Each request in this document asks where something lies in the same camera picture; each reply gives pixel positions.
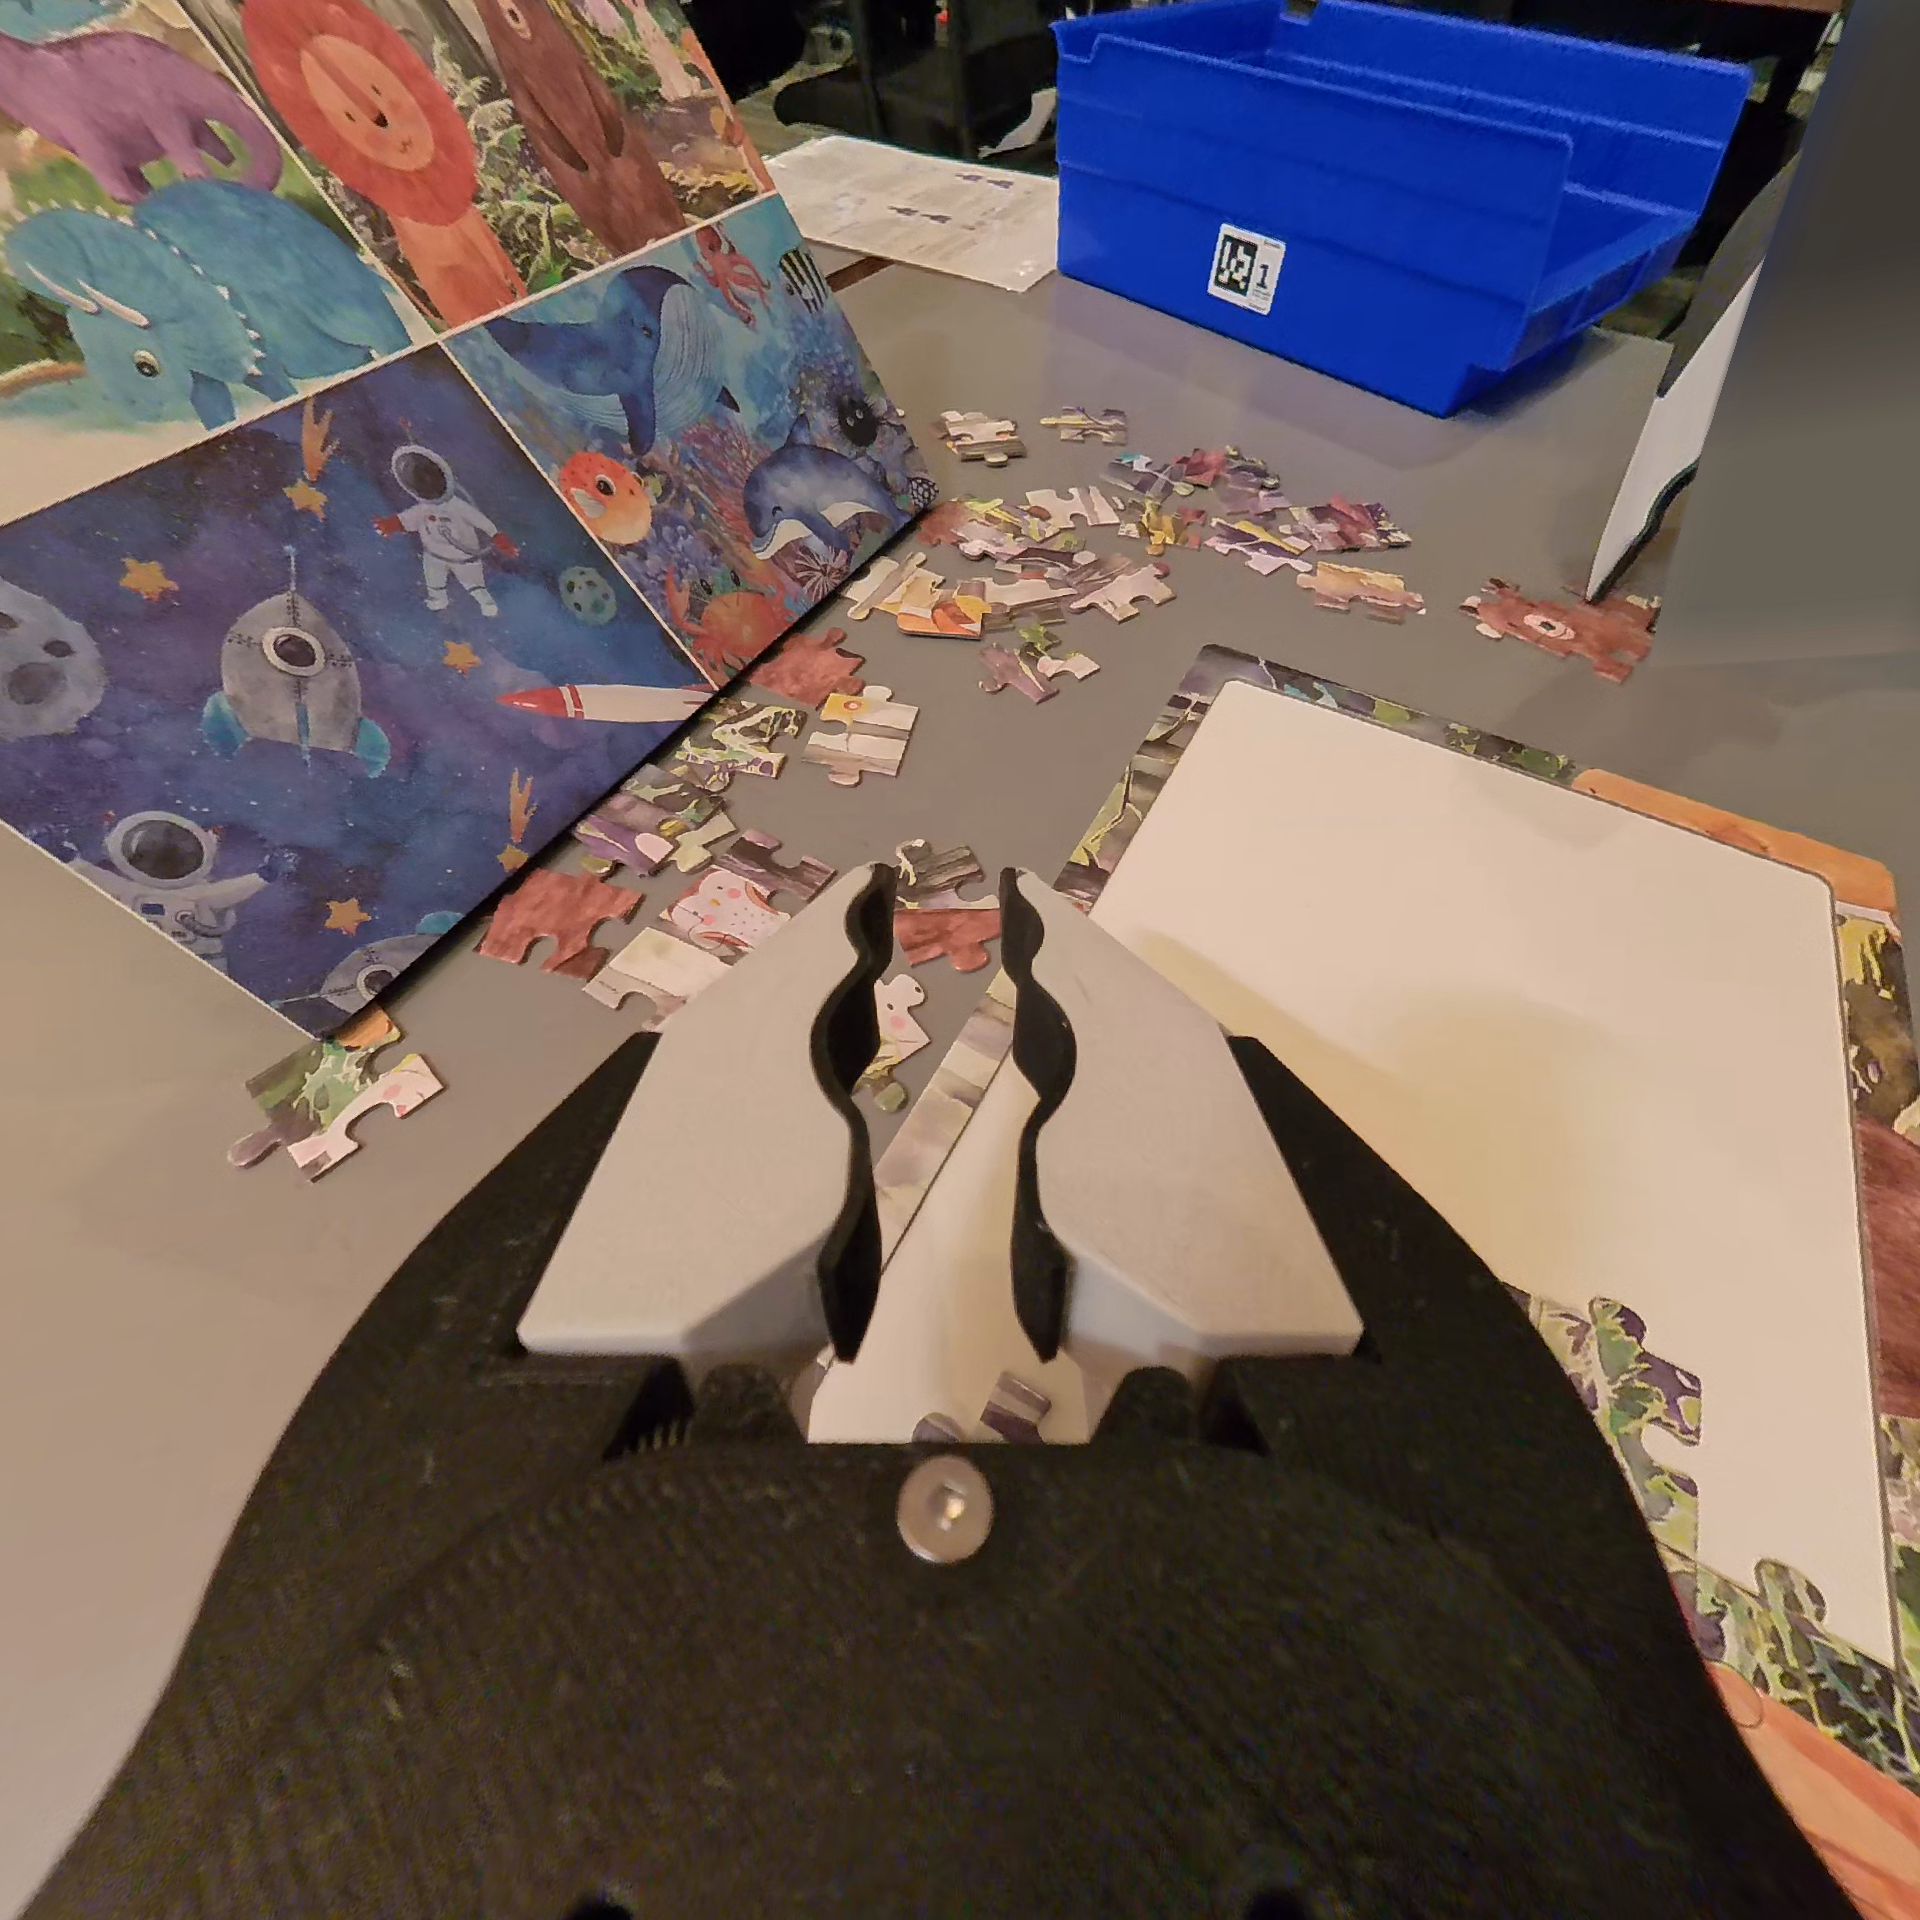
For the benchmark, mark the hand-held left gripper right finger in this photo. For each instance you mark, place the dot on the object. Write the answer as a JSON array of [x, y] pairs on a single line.
[[1185, 1201]]

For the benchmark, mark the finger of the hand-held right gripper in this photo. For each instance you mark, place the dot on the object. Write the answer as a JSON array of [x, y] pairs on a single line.
[[1673, 434], [1830, 331]]

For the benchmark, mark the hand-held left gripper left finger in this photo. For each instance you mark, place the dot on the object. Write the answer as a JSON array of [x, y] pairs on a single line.
[[706, 1185]]

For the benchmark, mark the plain brown puzzle piece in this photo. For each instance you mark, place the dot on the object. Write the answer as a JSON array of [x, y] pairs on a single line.
[[1625, 638]]

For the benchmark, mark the brown bear face puzzle piece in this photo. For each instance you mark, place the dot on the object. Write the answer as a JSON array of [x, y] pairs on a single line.
[[1528, 617]]

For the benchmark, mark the pile of jigsaw pieces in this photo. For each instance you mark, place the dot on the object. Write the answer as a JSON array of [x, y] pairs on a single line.
[[555, 916]]

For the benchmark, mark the jigsaw puzzle tray board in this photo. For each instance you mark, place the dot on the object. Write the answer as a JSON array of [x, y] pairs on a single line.
[[1472, 974]]

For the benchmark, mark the blue plastic bin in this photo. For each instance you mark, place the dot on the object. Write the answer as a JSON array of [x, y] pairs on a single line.
[[1350, 195]]

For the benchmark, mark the illustrated puzzle box lid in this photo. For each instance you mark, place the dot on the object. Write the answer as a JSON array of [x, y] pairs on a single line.
[[302, 598]]

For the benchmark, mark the white printed paper sheet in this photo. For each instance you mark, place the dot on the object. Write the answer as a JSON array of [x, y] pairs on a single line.
[[915, 211]]

